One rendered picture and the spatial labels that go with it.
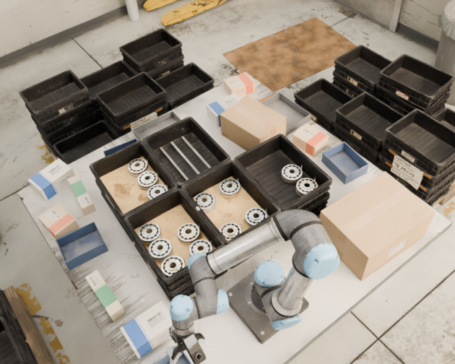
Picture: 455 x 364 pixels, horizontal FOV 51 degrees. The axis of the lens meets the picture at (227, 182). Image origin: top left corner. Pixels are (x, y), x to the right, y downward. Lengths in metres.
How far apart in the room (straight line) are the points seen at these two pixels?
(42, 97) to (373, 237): 2.57
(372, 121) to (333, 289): 1.53
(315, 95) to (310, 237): 2.31
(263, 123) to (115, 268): 1.08
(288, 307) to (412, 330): 1.30
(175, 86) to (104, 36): 1.66
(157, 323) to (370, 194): 1.09
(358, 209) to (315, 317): 0.51
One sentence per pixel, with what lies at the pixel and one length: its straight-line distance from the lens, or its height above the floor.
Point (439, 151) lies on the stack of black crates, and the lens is 3.13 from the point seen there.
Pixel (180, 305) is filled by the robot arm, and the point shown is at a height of 1.23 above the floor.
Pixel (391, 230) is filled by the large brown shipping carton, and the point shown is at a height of 0.90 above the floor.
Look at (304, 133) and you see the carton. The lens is 2.66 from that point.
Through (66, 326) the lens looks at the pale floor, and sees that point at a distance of 3.07.
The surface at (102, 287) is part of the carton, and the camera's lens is 2.21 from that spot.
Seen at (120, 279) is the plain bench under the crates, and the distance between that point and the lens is 2.28.
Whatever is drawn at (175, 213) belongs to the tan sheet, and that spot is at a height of 0.83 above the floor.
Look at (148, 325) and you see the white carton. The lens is 2.04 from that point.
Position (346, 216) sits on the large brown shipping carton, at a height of 0.90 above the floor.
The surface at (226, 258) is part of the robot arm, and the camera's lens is 1.61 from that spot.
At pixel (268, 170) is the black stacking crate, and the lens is 2.39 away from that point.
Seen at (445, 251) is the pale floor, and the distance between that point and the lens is 3.29.
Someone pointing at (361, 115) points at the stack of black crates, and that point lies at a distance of 3.42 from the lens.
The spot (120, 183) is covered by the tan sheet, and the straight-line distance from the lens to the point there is 2.45.
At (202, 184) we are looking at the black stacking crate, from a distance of 2.29.
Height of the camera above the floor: 2.62
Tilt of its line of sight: 50 degrees down
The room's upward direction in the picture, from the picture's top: 6 degrees counter-clockwise
